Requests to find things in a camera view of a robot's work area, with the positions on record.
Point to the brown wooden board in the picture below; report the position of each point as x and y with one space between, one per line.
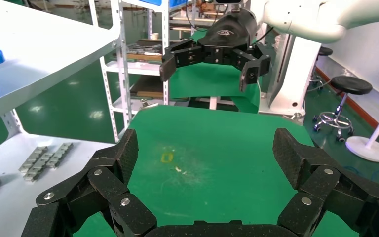
148 88

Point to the white rack shelf board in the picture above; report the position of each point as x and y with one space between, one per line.
134 68
137 104

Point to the white perforated rack post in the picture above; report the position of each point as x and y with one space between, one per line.
11 124
165 39
108 98
124 81

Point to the black round stool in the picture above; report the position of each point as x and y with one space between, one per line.
325 51
351 85

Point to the white metal shelf board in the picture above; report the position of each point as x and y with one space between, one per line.
39 49

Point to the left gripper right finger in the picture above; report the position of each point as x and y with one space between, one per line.
333 189

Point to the green draped cloth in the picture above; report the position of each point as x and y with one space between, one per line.
209 85

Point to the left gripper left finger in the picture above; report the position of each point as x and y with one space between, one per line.
111 183

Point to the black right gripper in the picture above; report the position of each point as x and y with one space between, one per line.
232 29

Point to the white pedestal fan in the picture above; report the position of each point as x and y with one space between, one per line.
367 149

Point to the white tape scrap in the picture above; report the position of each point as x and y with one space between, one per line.
178 169

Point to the white lower shelf board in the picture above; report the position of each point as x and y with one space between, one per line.
9 209

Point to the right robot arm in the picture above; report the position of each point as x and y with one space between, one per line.
323 16

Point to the green table mat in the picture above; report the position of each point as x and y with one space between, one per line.
215 183

